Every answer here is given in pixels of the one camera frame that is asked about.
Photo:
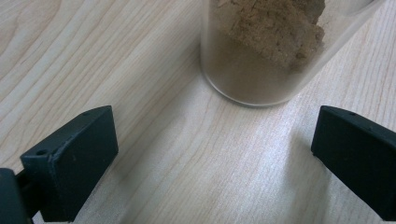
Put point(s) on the glass spice jar silver lid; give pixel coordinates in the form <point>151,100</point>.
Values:
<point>249,77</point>

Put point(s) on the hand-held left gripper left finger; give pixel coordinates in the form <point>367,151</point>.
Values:
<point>74,161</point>

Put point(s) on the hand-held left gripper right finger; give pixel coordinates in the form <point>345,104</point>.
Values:
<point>358,155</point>

